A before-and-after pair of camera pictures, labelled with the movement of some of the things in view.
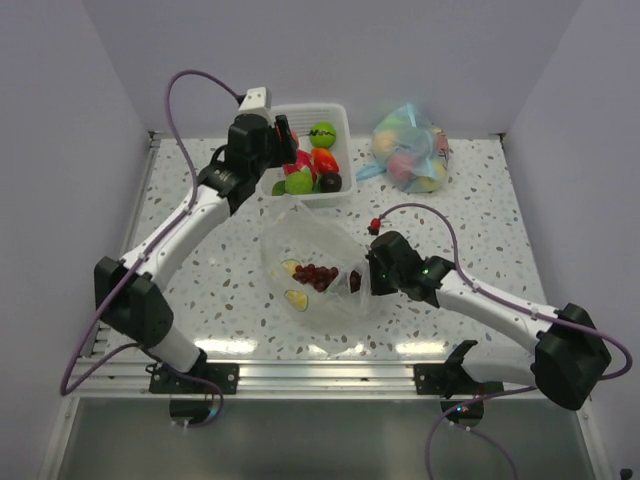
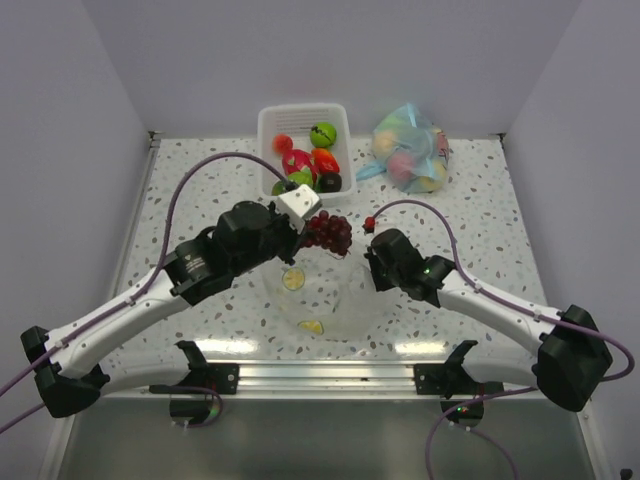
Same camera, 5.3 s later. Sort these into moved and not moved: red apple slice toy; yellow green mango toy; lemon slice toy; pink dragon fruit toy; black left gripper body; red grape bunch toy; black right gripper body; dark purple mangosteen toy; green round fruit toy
Moved: black left gripper body; lemon slice toy; red grape bunch toy
Not moved: red apple slice toy; green round fruit toy; black right gripper body; pink dragon fruit toy; yellow green mango toy; dark purple mangosteen toy
